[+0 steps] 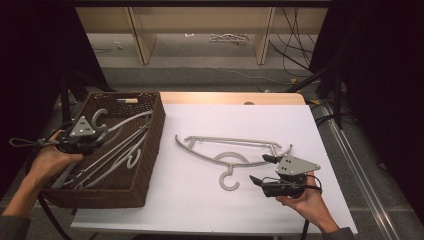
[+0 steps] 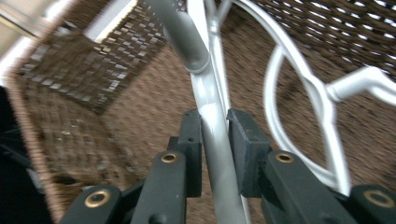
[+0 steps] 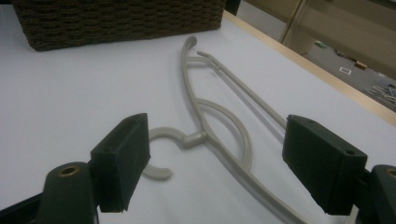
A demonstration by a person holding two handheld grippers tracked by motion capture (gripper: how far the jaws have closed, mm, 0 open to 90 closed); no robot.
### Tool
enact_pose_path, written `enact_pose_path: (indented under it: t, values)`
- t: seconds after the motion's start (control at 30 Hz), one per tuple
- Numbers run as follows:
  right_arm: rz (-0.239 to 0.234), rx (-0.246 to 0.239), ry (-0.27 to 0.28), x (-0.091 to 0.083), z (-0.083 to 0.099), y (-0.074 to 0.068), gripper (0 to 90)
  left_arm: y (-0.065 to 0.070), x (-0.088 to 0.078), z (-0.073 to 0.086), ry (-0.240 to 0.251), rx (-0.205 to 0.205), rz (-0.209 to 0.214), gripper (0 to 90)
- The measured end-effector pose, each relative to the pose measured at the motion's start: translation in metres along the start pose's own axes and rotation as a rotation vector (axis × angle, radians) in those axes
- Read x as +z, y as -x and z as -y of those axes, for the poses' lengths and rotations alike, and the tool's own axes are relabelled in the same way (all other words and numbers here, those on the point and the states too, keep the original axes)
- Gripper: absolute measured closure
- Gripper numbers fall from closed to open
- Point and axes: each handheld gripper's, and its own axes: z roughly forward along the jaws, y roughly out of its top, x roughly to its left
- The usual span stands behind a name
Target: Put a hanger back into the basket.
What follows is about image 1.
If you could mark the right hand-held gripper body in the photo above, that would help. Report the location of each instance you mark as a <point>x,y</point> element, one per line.
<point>295,165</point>

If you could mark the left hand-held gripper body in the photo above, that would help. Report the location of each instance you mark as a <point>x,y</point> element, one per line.
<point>82,128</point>

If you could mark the grey plastic clothes hanger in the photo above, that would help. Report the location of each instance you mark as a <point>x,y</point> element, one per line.
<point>128,159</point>
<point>95,116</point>
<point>229,185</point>

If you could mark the brown wicker basket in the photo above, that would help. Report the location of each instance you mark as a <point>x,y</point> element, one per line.
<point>126,195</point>

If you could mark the person's right hand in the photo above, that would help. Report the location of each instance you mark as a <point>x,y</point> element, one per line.
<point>313,206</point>

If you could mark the person's left hand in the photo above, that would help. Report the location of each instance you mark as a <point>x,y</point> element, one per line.
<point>48,163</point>

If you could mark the black metal stand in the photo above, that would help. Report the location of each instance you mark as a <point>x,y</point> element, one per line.
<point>65,106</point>
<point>337,100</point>

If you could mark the white table mat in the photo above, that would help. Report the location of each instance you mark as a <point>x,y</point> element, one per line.
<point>233,213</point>

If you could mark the black curtain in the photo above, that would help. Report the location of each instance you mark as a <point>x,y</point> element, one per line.
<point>383,83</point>
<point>30,83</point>

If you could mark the light wooden shelf unit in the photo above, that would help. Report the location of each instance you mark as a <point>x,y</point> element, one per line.
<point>143,43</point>

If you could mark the metal floor rail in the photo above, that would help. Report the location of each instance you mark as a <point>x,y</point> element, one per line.
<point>360,166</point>
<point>13,226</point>

